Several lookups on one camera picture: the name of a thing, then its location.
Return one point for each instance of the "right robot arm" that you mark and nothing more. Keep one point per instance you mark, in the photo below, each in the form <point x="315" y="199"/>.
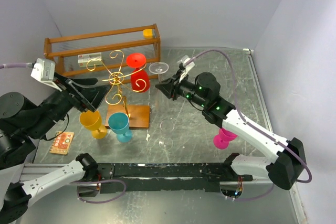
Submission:
<point x="283" y="161"/>

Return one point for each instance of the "clear flute glass one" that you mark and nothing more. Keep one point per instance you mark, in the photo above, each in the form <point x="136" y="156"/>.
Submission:
<point x="158" y="68"/>

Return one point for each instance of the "blue plastic wine glass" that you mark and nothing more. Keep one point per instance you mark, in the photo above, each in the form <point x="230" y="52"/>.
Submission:
<point x="119" y="123"/>

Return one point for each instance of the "clear flute glass three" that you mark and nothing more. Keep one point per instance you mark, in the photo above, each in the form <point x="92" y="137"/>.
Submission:
<point x="165" y="143"/>

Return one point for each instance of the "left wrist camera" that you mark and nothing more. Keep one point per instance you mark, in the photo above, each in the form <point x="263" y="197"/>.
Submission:
<point x="43" y="71"/>

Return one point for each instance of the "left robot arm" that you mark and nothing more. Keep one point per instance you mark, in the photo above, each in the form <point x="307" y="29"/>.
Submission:
<point x="22" y="122"/>

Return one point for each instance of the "yellow block on shelf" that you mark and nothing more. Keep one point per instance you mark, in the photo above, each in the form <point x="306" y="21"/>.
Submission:
<point x="148" y="33"/>

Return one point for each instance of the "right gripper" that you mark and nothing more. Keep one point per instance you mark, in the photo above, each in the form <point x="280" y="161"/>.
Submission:
<point x="170" y="88"/>

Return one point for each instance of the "yellow plastic wine glass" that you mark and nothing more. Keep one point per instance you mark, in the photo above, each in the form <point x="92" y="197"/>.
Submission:
<point x="93" y="122"/>

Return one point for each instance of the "red plastic wine glass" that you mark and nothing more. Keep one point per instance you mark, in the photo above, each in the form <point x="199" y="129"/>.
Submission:
<point x="139" y="78"/>

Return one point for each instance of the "clear flute glass two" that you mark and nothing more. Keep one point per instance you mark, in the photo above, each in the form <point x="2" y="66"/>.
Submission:
<point x="167" y="125"/>

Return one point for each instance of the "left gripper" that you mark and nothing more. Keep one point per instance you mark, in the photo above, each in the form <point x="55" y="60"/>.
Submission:
<point x="91" y="97"/>

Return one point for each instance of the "gold wire wine glass rack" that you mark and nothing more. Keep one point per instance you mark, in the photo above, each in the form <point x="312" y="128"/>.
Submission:
<point x="116" y="99"/>

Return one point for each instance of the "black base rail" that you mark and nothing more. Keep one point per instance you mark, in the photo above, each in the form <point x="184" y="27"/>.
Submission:
<point x="208" y="177"/>

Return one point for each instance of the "white red box on shelf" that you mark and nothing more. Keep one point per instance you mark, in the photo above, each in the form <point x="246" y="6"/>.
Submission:
<point x="83" y="59"/>

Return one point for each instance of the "pink plastic wine glass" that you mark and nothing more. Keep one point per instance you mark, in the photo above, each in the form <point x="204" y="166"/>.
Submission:
<point x="223" y="138"/>

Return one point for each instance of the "orange wooden shelf rack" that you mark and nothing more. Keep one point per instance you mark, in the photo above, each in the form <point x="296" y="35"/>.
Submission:
<point x="64" y="51"/>

